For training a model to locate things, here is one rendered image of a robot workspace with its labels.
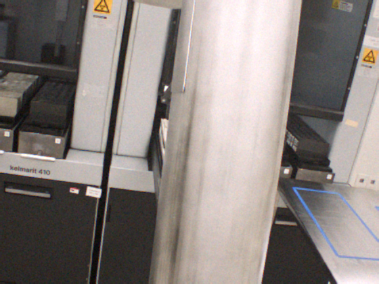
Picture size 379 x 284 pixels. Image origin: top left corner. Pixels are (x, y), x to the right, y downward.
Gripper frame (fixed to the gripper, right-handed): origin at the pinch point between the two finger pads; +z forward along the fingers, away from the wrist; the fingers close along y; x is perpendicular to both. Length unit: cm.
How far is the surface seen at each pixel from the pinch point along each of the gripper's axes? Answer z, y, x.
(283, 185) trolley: 14.5, 28.1, 10.4
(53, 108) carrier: 11, -38, 36
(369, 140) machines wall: 36, 137, 149
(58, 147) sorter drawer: 19.8, -34.5, 28.6
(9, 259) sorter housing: 62, -48, 28
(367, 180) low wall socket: 63, 145, 147
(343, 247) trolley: 14.0, 32.8, -20.3
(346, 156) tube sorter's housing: 12, 60, 38
